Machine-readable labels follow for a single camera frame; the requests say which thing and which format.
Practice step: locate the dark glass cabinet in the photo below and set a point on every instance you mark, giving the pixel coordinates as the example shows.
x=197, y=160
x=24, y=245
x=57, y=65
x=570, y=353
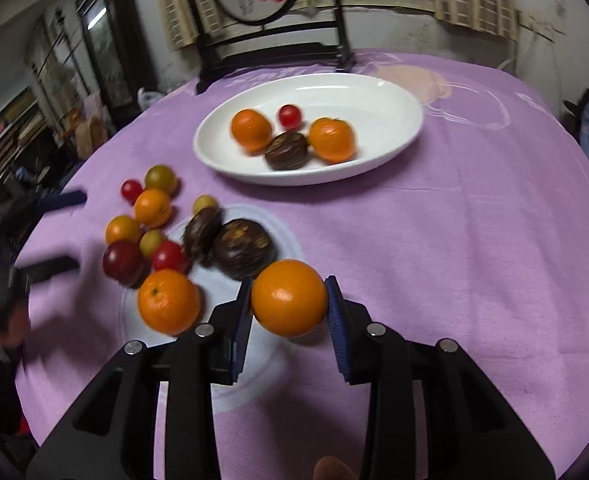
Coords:
x=102, y=45

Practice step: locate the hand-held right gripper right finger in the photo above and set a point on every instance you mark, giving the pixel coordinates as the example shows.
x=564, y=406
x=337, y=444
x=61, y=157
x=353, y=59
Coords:
x=336, y=327

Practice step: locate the red cherry tomato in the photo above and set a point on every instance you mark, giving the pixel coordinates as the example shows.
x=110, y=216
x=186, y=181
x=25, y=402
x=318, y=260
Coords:
x=169, y=256
x=131, y=190
x=290, y=116

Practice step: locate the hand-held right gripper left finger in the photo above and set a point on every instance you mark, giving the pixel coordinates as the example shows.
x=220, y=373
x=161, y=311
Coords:
x=242, y=327

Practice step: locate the white plastic bag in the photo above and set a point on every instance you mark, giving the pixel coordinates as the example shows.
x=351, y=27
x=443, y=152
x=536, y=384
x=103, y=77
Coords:
x=147, y=97

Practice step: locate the small orange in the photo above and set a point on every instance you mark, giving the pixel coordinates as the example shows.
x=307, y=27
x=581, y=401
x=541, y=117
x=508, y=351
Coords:
x=153, y=207
x=330, y=139
x=249, y=130

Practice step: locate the white oval plate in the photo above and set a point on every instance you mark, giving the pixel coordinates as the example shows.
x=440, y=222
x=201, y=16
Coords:
x=354, y=105

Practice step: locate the purple tablecloth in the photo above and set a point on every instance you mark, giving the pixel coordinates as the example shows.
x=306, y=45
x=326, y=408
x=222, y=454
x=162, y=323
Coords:
x=449, y=260

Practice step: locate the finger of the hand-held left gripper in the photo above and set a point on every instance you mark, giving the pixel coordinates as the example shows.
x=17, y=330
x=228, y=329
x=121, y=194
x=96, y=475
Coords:
x=49, y=267
x=64, y=199

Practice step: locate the yellow-green cherry tomato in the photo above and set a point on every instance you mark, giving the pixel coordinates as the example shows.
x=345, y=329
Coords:
x=204, y=204
x=161, y=179
x=150, y=241

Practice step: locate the brown paper bag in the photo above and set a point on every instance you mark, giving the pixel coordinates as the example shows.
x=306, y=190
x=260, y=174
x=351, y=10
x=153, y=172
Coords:
x=90, y=132

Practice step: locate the orange cherry tomato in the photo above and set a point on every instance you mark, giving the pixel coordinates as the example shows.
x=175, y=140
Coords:
x=122, y=229

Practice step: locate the person's right hand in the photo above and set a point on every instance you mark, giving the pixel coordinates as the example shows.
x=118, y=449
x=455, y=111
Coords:
x=332, y=469

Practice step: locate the dark red tomato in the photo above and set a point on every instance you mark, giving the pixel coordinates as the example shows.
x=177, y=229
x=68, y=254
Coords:
x=123, y=261

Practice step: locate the dark brown passion fruit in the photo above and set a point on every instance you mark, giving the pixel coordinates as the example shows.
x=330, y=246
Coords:
x=286, y=151
x=242, y=248
x=202, y=234

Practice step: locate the black wooden chair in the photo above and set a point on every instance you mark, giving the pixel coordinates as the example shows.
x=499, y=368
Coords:
x=254, y=5

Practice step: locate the large orange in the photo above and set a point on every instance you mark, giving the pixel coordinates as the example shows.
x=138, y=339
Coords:
x=169, y=302
x=288, y=297

